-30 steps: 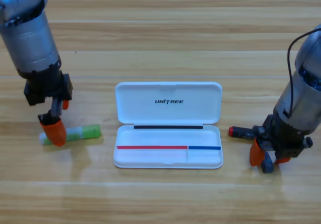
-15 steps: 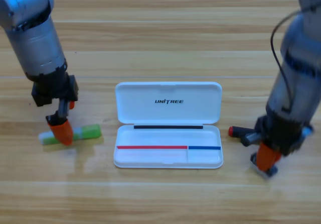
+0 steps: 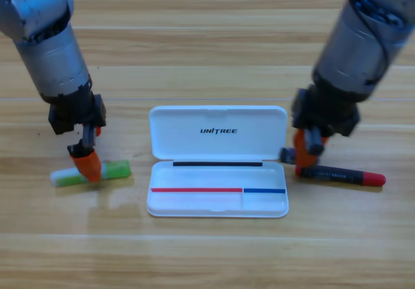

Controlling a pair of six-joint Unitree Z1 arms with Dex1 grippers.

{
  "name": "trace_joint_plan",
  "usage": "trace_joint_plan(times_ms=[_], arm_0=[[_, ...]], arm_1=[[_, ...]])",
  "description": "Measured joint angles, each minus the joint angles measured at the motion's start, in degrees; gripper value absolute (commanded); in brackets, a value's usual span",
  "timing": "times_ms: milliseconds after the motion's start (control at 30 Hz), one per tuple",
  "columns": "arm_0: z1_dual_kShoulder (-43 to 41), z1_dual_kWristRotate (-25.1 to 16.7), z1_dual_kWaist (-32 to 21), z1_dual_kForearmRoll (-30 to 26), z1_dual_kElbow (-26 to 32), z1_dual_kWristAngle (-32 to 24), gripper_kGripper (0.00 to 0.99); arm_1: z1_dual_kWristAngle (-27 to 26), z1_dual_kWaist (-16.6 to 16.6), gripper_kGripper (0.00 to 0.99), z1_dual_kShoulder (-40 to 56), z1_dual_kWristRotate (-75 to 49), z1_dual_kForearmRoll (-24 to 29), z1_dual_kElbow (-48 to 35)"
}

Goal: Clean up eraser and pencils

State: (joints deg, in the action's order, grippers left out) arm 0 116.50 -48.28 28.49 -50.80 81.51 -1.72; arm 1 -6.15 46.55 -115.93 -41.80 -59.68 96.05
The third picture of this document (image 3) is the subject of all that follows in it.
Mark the black and red marker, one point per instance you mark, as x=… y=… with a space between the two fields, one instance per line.
x=343 y=175

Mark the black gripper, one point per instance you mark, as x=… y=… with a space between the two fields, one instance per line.
x=324 y=114
x=74 y=112

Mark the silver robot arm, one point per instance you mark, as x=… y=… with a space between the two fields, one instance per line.
x=48 y=52
x=353 y=49

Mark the white Unitree pencil case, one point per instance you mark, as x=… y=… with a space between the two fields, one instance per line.
x=227 y=146

